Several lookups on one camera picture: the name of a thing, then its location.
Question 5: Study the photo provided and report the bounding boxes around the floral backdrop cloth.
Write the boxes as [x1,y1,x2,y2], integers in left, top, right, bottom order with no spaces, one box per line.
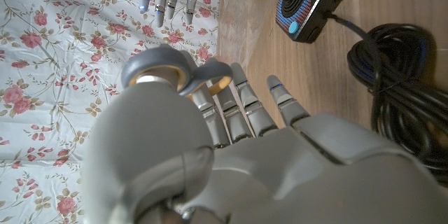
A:
[0,0,225,224]

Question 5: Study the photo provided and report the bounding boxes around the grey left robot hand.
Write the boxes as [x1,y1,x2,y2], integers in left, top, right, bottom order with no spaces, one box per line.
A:
[80,62,448,224]

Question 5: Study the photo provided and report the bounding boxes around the black joystick controller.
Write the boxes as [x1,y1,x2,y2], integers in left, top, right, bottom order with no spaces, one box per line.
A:
[249,0,354,44]

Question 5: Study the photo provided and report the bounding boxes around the grey orange handled scissors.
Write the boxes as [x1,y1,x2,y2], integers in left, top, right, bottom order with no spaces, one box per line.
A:
[120,45,235,102]

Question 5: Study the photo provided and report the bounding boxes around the black coiled USB cable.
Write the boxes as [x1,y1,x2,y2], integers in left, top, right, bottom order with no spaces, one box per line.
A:
[325,12,448,187]

